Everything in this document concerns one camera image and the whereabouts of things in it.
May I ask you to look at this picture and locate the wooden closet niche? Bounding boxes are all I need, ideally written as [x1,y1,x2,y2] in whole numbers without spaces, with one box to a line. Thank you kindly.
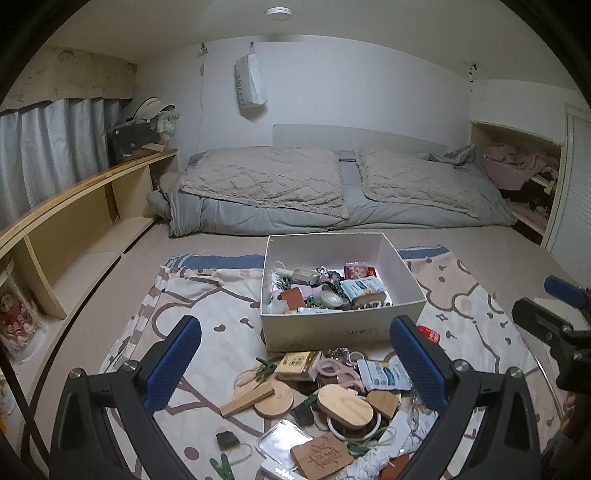
[471,121,564,241]

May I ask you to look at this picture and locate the left beige pillow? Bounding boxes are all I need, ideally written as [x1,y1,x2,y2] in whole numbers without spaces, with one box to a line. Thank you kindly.
[180,148,349,220]

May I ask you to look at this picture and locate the pink ring carabiner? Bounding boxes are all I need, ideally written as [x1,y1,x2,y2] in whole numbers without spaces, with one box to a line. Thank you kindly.
[318,357,365,388]

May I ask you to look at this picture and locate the flat wooden block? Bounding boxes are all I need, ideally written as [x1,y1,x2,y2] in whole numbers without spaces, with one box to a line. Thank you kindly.
[367,390,400,418]

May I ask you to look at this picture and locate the right grey pillow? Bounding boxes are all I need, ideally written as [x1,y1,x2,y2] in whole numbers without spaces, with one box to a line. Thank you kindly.
[355,148,504,217]

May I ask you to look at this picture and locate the clear cord loop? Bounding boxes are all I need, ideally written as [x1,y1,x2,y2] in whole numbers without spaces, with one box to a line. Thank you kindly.
[226,443,254,467]
[233,369,259,393]

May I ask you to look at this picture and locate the clear acrylic plate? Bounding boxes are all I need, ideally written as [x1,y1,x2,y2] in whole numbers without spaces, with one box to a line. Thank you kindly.
[256,421,315,464]

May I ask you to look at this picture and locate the pink clothes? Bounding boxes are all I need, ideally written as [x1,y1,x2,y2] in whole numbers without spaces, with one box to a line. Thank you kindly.
[480,143,559,190]

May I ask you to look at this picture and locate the artificial flowers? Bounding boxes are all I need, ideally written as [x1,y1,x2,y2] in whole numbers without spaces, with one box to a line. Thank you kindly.
[152,113,178,137]

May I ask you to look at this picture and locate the white hat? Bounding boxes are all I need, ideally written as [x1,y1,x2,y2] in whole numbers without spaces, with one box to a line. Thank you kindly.
[127,97,176,123]

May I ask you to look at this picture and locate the blue snack packet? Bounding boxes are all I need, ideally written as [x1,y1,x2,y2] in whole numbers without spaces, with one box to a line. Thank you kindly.
[358,360,411,392]
[339,277,386,301]

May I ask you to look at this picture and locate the grey curtain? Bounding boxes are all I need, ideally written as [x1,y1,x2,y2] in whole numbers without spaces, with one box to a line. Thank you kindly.
[0,99,125,227]

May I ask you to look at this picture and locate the wooden stick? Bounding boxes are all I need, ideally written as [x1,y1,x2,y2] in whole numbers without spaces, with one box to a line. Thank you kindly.
[219,383,275,418]

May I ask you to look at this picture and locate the orange leather wallet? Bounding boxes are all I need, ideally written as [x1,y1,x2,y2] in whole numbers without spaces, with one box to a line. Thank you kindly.
[381,455,411,480]

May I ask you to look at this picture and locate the bear print blanket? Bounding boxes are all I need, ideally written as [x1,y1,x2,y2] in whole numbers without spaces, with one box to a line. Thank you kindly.
[99,247,557,480]

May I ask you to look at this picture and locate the black cable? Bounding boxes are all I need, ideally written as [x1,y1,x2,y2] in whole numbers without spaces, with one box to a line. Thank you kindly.
[0,348,49,478]

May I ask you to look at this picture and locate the metal keyring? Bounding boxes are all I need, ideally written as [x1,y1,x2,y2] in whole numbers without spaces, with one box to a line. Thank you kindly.
[330,348,365,365]

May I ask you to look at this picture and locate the oval wooden box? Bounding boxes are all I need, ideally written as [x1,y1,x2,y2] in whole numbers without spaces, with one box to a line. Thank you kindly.
[314,384,374,432]

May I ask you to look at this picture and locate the brown leather card holder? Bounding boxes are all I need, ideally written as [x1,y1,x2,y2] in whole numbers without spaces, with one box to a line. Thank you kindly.
[281,288,306,311]

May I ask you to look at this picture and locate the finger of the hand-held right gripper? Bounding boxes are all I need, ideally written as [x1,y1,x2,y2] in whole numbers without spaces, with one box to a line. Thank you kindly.
[512,298,591,344]
[544,275,591,309]

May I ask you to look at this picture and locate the black bag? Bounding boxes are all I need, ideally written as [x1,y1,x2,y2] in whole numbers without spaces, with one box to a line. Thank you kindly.
[106,122,162,164]

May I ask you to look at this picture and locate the doll in clear box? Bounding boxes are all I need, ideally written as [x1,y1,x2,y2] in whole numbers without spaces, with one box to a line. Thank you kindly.
[0,261,44,365]

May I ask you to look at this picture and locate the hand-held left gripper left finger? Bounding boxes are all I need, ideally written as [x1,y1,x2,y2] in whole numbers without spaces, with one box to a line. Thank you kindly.
[48,315,203,480]

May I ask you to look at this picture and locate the round wooden disc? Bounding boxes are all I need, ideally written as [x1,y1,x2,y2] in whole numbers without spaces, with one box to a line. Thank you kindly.
[254,378,295,418]

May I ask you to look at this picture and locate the olive yellow box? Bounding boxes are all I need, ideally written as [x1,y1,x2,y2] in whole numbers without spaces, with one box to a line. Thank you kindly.
[274,352,321,381]

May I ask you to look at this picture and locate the white headboard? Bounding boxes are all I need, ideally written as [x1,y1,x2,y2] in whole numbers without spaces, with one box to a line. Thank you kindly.
[272,124,448,160]

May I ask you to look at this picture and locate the small black pouch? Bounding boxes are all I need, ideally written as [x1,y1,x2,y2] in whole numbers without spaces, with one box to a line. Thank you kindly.
[291,399,315,425]

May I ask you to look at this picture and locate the pink notepaper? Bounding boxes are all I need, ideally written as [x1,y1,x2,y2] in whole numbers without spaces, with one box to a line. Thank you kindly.
[272,285,315,301]

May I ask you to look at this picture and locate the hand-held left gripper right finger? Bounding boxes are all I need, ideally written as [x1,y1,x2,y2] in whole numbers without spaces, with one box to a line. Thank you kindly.
[389,315,542,480]

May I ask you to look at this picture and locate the white hanging bag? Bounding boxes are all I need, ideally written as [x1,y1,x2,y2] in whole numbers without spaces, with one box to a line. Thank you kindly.
[235,44,269,112]

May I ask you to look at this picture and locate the carved wooden plaque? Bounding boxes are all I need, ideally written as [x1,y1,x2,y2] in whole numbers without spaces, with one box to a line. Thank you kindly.
[290,431,355,480]

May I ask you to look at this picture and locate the white ring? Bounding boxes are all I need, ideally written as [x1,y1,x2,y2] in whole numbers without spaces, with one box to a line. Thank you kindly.
[327,411,382,439]

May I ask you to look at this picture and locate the beige curtain valance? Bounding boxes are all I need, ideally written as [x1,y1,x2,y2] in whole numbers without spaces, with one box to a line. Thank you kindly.
[0,48,138,114]

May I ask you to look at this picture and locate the white door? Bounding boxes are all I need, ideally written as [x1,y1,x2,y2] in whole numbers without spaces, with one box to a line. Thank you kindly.
[542,104,591,278]

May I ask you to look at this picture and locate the brown spiral hair tie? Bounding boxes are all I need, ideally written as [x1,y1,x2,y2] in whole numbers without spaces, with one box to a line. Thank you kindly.
[351,292,387,310]

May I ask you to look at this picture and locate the wooden shelf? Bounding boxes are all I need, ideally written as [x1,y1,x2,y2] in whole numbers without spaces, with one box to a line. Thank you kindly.
[0,148,178,324]

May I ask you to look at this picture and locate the white storage box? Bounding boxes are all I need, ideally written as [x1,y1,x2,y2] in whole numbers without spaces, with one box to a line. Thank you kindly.
[259,233,426,354]

